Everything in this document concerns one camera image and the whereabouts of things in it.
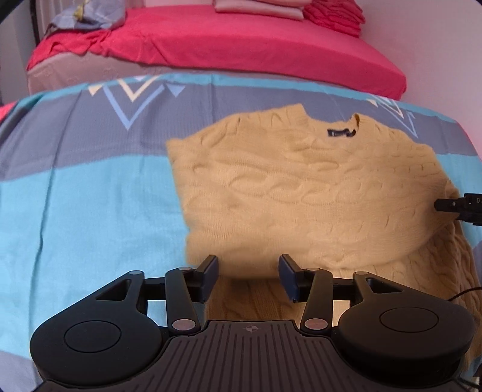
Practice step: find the grey-blue crumpled garment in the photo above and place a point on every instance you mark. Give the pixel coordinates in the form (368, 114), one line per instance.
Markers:
(89, 16)

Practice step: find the blue grey patterned bedsheet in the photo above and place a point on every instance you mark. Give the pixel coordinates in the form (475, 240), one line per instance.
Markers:
(87, 192)

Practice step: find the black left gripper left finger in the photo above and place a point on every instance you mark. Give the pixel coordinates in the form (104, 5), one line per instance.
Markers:
(184, 289)

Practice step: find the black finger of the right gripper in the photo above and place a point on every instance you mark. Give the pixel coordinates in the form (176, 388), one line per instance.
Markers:
(457, 205)

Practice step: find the red folded blanket stack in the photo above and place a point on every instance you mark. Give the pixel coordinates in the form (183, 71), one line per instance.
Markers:
(343, 16)

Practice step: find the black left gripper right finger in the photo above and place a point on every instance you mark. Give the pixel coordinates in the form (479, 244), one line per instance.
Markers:
(312, 287)

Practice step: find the tan cable-knit sweater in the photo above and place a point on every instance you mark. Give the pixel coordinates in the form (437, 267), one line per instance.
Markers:
(343, 196)

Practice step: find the red fleece blanket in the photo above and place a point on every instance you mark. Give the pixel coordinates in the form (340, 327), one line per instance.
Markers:
(5, 110)

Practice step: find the red mattress sheet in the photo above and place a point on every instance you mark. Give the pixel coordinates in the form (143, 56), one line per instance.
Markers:
(196, 36)

